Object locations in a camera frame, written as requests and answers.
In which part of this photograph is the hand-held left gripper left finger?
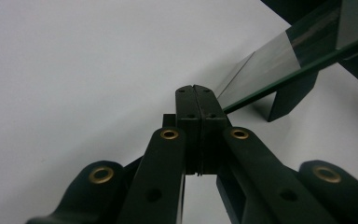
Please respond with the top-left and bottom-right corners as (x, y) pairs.
(117, 84), (201, 224)

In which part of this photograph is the rectangular glass mirror plate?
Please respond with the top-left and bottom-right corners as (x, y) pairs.
(213, 0), (358, 116)

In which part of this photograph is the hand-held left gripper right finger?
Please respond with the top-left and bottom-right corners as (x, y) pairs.
(194, 85), (337, 224)

